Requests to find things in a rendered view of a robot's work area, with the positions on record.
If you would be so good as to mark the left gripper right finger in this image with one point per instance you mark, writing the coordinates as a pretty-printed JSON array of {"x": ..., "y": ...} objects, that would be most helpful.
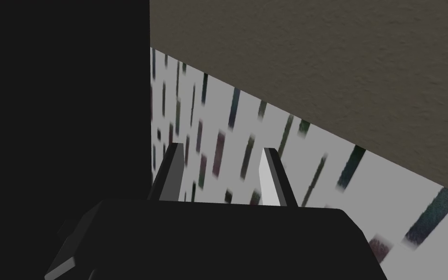
[{"x": 273, "y": 181}]

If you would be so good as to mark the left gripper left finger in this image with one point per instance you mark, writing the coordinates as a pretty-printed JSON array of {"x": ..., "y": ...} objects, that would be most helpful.
[{"x": 170, "y": 177}]

